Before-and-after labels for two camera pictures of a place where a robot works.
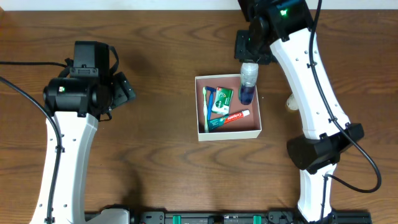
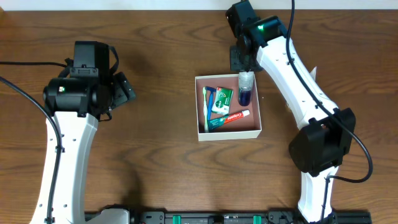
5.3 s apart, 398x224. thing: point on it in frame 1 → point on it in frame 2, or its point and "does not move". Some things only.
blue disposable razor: [211, 89] does not move
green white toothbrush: [205, 111] does not move
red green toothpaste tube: [215, 122] does not move
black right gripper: [252, 56] → [237, 58]
